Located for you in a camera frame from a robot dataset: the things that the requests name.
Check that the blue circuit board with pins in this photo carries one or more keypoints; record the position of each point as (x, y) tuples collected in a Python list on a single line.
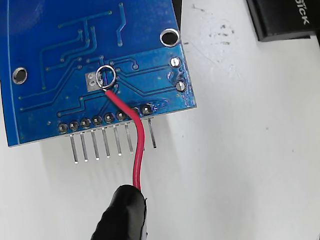
[(62, 95)]

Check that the black box with white print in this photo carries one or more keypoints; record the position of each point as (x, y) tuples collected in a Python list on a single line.
[(277, 17)]

